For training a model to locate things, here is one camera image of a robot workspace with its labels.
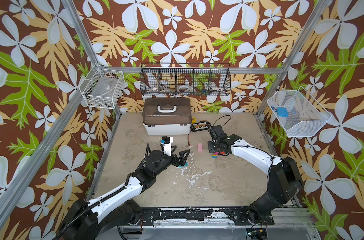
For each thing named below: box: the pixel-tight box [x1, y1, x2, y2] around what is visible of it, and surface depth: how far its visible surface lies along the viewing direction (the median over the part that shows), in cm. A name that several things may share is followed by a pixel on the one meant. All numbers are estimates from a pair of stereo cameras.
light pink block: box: [197, 143, 203, 153], surface depth 100 cm
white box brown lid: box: [142, 98, 192, 136], surface depth 97 cm
